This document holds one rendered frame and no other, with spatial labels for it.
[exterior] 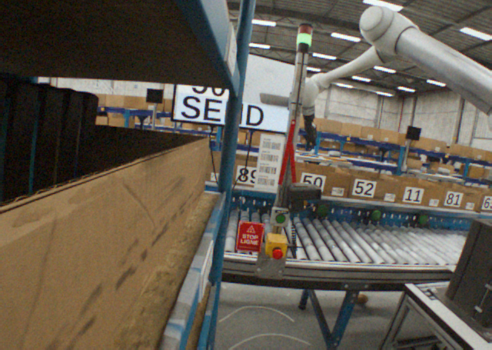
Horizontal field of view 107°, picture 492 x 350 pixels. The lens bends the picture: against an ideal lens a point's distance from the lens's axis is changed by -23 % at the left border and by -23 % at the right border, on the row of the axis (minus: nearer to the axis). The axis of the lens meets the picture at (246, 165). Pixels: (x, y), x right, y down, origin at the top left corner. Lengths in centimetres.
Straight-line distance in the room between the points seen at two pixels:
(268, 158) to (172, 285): 69
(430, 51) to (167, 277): 88
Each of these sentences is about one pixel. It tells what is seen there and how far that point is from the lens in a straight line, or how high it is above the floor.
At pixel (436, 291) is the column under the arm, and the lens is 114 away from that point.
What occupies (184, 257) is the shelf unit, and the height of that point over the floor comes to 114.
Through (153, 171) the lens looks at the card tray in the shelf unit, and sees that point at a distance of 16.
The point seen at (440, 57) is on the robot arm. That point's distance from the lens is 89.
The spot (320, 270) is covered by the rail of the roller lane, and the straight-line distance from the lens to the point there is 106.
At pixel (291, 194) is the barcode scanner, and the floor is 106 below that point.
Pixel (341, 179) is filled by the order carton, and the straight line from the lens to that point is 158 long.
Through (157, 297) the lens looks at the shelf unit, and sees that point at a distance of 19.
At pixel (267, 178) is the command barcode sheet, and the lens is 85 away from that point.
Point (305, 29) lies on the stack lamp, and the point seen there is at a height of 164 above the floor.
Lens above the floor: 127
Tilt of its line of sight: 10 degrees down
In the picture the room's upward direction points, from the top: 7 degrees clockwise
